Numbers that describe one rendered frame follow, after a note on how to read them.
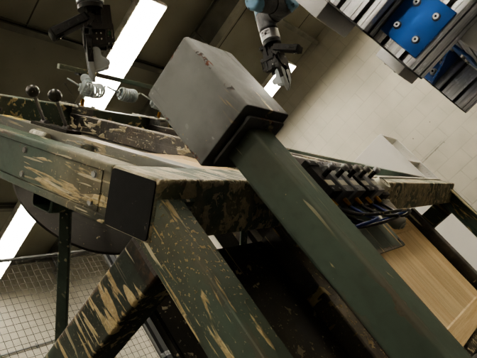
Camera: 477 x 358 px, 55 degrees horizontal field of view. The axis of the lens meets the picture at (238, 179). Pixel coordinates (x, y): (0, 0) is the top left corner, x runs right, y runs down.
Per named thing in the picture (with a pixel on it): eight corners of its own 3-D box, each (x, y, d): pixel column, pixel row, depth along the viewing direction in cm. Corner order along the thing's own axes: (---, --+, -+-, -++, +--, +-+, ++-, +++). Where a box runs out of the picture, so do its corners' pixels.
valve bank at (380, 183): (376, 222, 78) (289, 128, 88) (321, 275, 84) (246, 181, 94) (444, 209, 118) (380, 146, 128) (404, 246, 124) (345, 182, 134)
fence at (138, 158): (201, 190, 101) (204, 172, 101) (-6, 125, 156) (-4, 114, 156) (216, 190, 105) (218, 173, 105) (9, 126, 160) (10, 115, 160)
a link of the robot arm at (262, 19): (263, -2, 179) (248, 11, 185) (270, 23, 177) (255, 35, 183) (277, 3, 184) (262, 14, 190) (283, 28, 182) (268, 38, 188)
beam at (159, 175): (147, 245, 75) (158, 179, 73) (101, 224, 82) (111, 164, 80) (450, 202, 252) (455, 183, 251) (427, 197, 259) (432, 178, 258)
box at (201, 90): (250, 109, 63) (183, 33, 71) (203, 170, 68) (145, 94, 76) (293, 118, 73) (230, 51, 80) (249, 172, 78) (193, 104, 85)
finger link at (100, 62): (113, 78, 127) (108, 45, 127) (90, 79, 125) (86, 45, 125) (111, 81, 130) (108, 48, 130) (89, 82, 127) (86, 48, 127)
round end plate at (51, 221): (56, 256, 195) (-8, 131, 229) (50, 265, 198) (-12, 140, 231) (185, 239, 259) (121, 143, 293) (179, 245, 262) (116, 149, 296)
